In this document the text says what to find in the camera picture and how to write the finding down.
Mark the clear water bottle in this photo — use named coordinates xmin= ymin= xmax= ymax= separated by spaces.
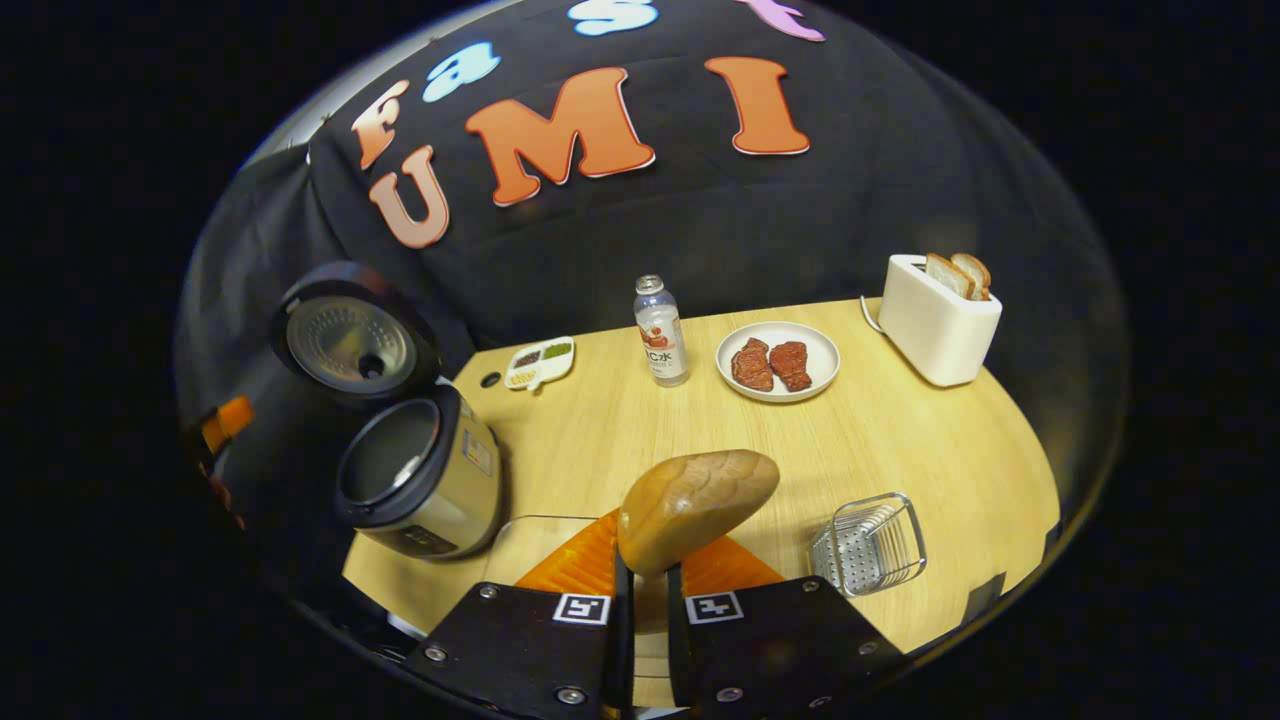
xmin=633 ymin=274 xmax=691 ymax=388

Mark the toasted bread slice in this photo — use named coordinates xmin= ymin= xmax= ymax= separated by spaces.
xmin=925 ymin=253 xmax=974 ymax=300
xmin=950 ymin=252 xmax=993 ymax=301

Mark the black and silver rice cooker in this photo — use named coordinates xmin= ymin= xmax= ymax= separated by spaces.
xmin=270 ymin=260 xmax=506 ymax=561

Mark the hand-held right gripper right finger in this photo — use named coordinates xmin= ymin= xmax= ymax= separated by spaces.
xmin=666 ymin=536 xmax=908 ymax=720

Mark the wooden spoon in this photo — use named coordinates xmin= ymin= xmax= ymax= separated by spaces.
xmin=616 ymin=449 xmax=781 ymax=713

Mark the clear wire chopstick holder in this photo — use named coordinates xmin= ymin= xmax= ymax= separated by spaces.
xmin=808 ymin=492 xmax=929 ymax=599

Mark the red steak piece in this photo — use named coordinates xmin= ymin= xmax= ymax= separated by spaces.
xmin=768 ymin=341 xmax=813 ymax=393
xmin=730 ymin=337 xmax=776 ymax=393

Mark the white round plate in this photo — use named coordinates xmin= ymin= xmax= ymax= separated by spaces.
xmin=716 ymin=321 xmax=841 ymax=403

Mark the white toaster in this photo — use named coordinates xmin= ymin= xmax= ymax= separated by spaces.
xmin=878 ymin=253 xmax=1003 ymax=388

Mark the white divided seasoning dish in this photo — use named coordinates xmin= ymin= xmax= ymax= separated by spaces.
xmin=503 ymin=336 xmax=577 ymax=393

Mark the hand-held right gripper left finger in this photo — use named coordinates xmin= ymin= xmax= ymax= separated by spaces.
xmin=403 ymin=508 xmax=638 ymax=720

